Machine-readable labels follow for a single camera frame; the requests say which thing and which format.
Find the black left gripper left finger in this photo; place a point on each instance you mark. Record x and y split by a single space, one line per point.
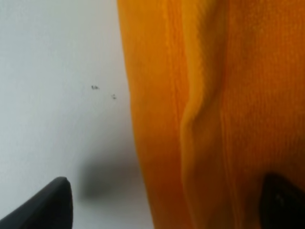
50 208

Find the orange towel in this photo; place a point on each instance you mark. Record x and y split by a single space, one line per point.
218 102

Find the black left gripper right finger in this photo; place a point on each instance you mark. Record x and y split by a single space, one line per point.
282 204

